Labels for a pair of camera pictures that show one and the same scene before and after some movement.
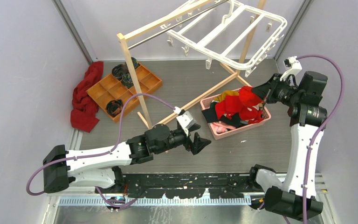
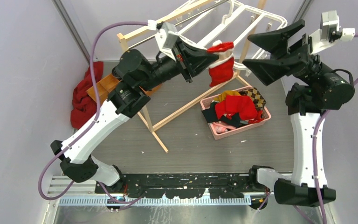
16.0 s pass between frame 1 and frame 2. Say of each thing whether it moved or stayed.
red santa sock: moved
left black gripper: moved
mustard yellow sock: stayed
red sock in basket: stayed
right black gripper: moved
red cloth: stayed
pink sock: stayed
